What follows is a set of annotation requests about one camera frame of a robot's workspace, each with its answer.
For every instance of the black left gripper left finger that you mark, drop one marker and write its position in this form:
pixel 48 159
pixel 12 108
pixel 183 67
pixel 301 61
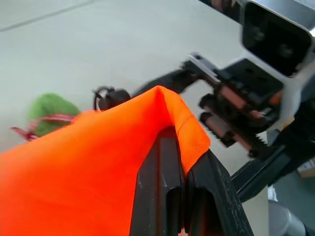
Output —
pixel 157 191

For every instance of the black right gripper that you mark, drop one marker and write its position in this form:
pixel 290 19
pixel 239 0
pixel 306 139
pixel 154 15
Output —
pixel 241 103

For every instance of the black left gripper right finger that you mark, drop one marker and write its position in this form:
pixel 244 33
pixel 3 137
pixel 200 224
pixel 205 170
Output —
pixel 216 196

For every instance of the orange fabric pouch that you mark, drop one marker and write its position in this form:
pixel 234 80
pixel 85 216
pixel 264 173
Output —
pixel 86 159

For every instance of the green fabric pouch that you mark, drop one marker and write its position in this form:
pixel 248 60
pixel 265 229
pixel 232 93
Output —
pixel 49 108

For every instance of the grey rounded object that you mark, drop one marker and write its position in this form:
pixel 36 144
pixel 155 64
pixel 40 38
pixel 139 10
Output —
pixel 285 218

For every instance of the brown cardboard box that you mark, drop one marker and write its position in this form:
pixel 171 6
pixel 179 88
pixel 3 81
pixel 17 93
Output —
pixel 307 169

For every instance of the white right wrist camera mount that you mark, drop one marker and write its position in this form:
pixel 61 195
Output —
pixel 292 86

